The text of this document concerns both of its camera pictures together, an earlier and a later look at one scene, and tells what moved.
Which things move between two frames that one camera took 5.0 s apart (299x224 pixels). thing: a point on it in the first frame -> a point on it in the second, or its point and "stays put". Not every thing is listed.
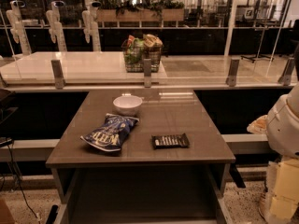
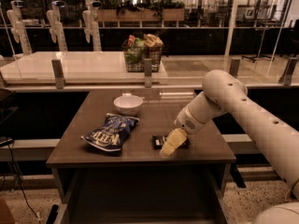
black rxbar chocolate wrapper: x=170 y=141 stays put
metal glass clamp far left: x=58 y=74 stays put
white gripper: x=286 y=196 -> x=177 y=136
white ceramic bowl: x=127 y=105 stays put
